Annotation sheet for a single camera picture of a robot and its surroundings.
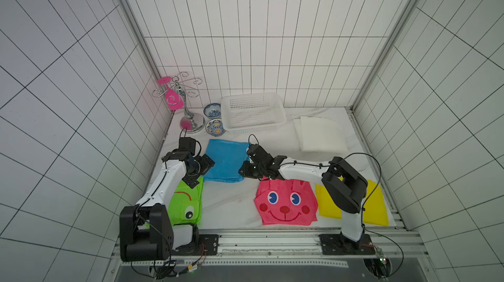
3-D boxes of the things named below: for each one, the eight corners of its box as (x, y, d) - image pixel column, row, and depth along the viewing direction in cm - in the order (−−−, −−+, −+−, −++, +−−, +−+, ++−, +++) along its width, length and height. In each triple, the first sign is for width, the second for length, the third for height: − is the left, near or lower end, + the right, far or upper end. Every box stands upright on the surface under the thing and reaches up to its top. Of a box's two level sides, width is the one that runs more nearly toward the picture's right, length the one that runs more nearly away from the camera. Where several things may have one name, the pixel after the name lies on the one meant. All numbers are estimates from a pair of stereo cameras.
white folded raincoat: (298, 153, 102) (299, 149, 99) (292, 119, 117) (293, 115, 114) (349, 153, 102) (351, 149, 99) (336, 119, 117) (339, 115, 114)
